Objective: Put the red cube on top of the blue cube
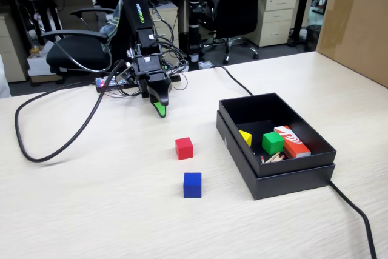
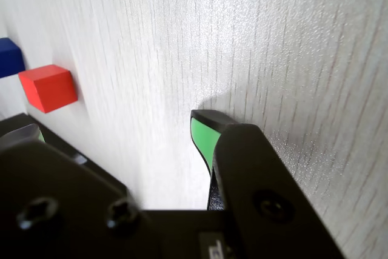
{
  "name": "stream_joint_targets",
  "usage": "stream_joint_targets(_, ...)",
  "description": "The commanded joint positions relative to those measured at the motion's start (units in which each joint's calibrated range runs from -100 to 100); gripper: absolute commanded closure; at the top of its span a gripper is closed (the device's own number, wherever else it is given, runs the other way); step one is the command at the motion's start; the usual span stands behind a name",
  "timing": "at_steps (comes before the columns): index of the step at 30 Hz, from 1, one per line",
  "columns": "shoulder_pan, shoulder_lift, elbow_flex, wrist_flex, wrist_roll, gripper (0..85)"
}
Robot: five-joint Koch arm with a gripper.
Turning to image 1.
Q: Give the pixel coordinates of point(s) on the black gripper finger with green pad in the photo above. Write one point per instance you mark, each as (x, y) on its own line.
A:
(161, 109)

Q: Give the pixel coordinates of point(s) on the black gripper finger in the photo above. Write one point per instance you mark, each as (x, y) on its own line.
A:
(160, 89)

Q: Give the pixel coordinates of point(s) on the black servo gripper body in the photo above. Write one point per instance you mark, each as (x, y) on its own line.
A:
(148, 65)

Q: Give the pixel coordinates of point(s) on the red wooden cube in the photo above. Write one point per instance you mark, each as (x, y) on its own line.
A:
(184, 149)

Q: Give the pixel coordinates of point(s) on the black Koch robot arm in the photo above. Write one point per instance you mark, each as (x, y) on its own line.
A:
(138, 13)

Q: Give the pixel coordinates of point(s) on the blue wooden cube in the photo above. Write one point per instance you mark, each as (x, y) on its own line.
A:
(192, 186)

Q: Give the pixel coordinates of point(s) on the green wooden cube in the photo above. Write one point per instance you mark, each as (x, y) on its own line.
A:
(272, 143)

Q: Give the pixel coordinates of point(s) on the beige cabinet behind robot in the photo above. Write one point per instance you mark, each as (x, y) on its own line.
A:
(166, 25)

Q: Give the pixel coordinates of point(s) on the circuit board with red LED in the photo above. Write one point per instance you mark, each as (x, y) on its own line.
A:
(103, 83)

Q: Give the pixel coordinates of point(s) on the grey striped garment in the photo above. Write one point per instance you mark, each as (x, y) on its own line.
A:
(112, 27)

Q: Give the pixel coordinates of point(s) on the black pole with white bands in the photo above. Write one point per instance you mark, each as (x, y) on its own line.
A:
(194, 28)

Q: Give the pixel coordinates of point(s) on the black office chair with armrests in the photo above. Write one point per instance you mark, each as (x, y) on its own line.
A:
(75, 52)

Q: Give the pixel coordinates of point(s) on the yellow wooden block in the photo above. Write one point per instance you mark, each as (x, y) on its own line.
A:
(247, 139)

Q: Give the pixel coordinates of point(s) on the black mesh office chair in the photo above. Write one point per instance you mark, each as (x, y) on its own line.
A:
(239, 7)

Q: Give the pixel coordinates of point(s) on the white stacked cartons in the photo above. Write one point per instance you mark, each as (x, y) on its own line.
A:
(39, 65)

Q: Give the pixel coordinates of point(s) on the wooden match red head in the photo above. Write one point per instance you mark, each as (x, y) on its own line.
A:
(277, 159)
(272, 158)

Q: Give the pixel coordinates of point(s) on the beige three drawer cabinet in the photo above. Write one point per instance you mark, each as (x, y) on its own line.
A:
(274, 19)

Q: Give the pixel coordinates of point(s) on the beige wide side cabinet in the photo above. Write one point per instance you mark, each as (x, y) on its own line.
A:
(12, 43)

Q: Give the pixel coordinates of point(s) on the orange white matchbox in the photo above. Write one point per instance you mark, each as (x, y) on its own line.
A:
(295, 145)

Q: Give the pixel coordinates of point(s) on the white garment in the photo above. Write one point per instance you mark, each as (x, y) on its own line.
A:
(3, 80)

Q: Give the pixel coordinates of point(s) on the black open box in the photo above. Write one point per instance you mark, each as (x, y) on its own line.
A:
(291, 184)

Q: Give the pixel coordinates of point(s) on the black cardboard box tray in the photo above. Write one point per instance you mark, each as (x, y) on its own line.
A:
(303, 166)

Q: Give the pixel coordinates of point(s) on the black waste bin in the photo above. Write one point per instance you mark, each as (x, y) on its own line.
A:
(313, 38)

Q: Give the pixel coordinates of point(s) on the large brown cardboard carton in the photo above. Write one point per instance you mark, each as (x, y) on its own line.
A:
(354, 34)

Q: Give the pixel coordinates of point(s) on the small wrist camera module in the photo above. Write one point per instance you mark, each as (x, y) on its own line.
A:
(129, 74)

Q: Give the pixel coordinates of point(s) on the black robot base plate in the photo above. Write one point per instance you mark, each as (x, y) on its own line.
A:
(127, 90)

